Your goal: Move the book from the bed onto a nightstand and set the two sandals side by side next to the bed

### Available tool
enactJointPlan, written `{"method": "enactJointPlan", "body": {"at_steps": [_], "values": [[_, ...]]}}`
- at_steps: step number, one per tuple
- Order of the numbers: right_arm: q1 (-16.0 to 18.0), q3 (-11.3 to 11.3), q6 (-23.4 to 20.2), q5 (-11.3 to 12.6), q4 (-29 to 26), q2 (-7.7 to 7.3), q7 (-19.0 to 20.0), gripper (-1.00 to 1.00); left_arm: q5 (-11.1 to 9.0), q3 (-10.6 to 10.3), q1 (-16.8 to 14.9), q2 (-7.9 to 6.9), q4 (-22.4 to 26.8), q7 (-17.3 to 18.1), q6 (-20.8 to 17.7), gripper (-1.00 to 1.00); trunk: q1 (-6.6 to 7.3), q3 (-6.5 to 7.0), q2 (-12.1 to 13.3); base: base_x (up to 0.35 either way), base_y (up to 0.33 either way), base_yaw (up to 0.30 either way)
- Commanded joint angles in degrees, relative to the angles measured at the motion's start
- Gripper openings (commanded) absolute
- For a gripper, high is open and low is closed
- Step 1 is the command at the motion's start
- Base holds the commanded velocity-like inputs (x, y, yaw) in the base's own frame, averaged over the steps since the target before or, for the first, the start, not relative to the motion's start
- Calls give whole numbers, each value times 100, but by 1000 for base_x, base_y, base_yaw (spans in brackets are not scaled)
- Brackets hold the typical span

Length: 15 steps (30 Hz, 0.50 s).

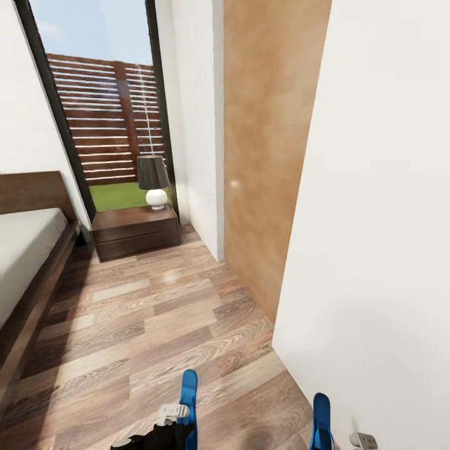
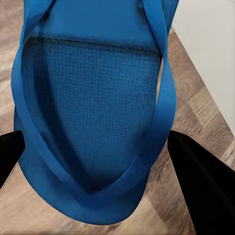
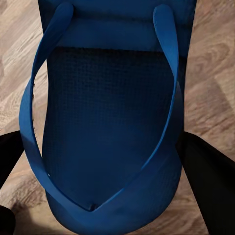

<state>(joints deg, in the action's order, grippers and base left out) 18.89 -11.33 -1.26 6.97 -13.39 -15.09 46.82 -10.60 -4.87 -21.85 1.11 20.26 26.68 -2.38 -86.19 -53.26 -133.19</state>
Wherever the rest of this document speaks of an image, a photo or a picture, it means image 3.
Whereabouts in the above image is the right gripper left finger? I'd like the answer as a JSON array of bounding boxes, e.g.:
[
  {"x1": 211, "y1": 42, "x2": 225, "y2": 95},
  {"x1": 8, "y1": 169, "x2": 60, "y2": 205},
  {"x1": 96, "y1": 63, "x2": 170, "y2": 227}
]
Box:
[{"x1": 0, "y1": 130, "x2": 24, "y2": 189}]

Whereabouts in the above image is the sandal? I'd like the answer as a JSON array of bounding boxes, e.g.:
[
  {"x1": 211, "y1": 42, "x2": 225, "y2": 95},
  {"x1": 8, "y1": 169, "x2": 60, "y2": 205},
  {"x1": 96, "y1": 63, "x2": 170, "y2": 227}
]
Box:
[{"x1": 19, "y1": 0, "x2": 197, "y2": 235}]

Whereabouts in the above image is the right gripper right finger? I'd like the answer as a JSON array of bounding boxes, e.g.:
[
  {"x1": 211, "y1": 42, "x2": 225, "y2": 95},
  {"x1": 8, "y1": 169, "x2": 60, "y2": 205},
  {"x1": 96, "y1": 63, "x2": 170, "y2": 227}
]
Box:
[{"x1": 175, "y1": 131, "x2": 235, "y2": 235}]

